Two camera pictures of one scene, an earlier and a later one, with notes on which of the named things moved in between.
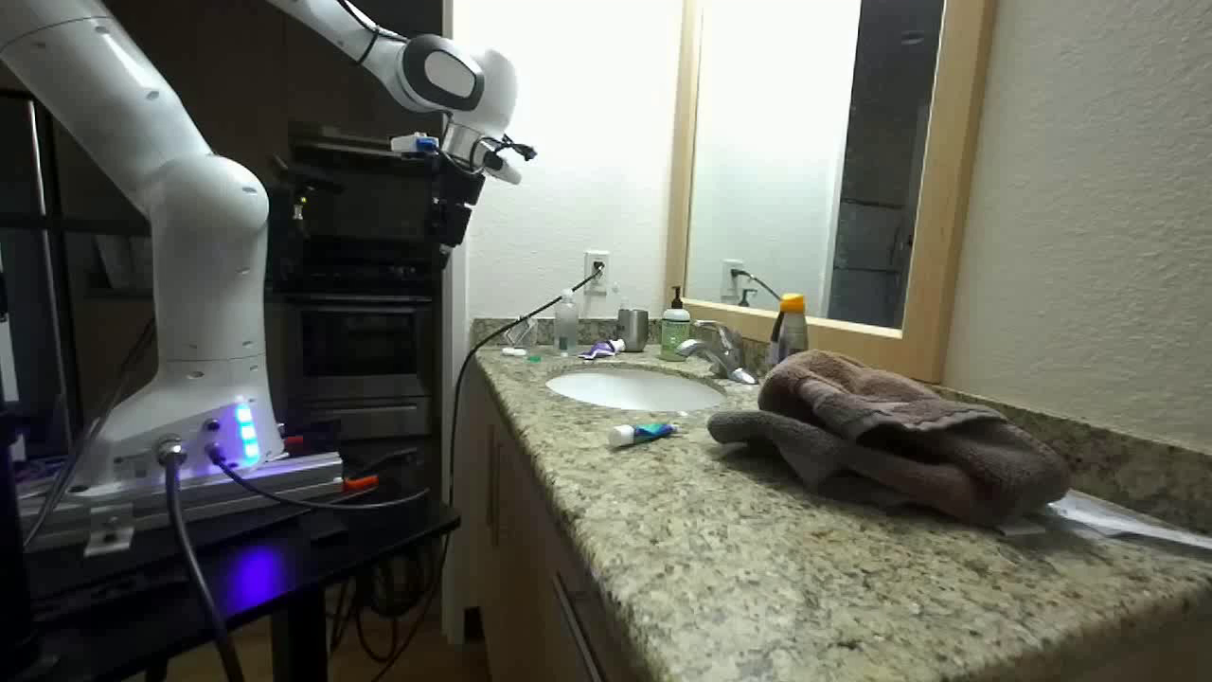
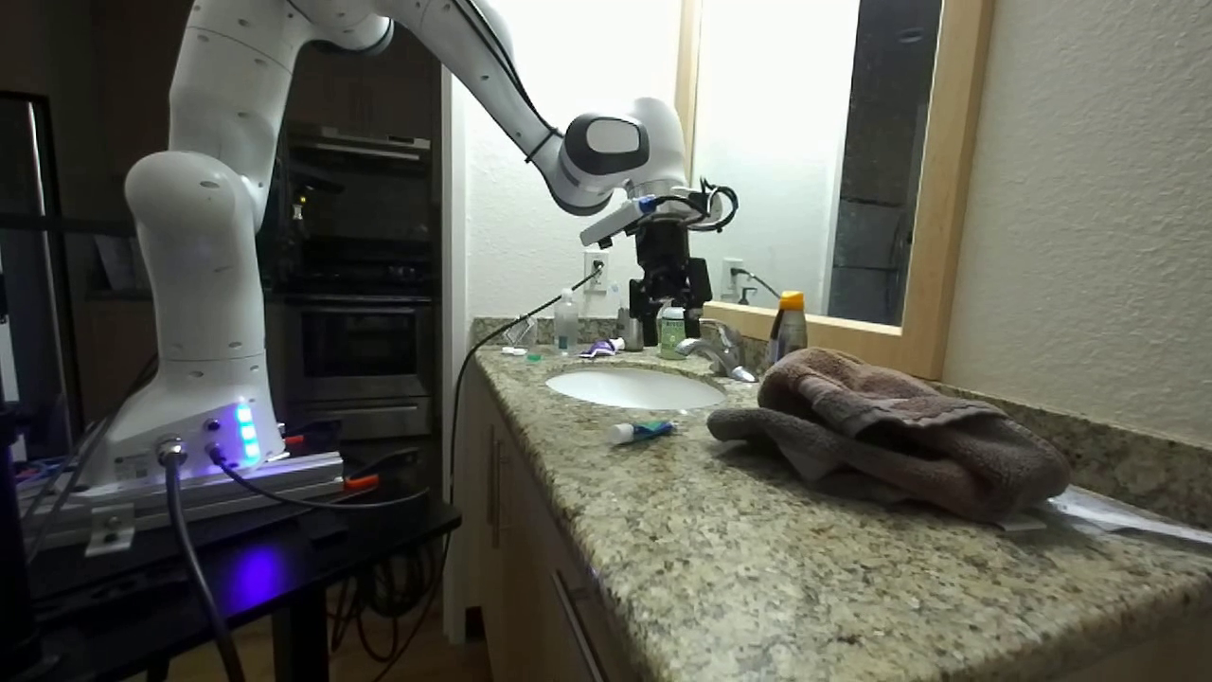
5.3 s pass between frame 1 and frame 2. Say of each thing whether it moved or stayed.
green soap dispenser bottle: stayed
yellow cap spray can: stayed
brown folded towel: stayed
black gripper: moved
